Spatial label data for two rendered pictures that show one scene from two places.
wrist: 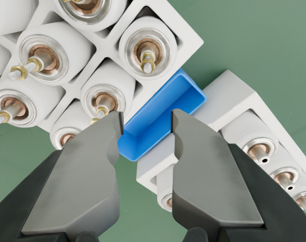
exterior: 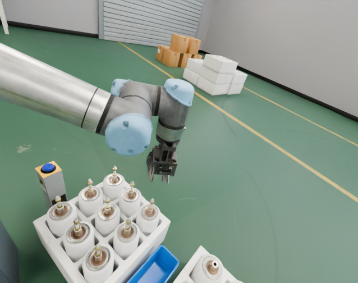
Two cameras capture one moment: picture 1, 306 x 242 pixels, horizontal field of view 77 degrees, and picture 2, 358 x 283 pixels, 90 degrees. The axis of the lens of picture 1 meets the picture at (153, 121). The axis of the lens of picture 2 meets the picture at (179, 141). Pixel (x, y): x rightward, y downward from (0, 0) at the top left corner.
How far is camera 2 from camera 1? 0.63 m
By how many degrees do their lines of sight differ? 86
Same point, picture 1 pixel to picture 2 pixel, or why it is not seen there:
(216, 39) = (179, 244)
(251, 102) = (201, 251)
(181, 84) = (163, 274)
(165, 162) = not seen: outside the picture
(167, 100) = not seen: outside the picture
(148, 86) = (146, 240)
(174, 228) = not seen: outside the picture
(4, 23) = (98, 200)
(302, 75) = (235, 266)
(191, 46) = (165, 222)
